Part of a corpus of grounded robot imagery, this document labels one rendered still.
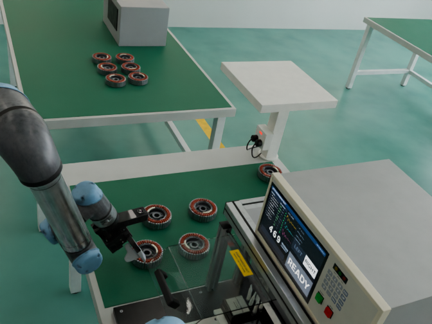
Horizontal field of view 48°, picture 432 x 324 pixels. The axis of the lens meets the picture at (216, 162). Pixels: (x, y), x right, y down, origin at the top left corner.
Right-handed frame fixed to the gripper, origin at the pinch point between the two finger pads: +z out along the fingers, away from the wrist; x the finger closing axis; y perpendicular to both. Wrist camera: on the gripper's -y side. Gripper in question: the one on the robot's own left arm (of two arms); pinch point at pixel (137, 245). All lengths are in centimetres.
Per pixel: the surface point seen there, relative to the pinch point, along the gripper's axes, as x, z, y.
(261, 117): -167, 174, -141
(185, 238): 0.0, 13.1, -14.8
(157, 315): 24.2, 2.7, 6.6
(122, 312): 18.5, -1.7, 14.4
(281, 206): 40, -31, -36
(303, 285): 56, -22, -28
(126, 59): -144, 34, -53
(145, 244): -3.0, 6.2, -2.2
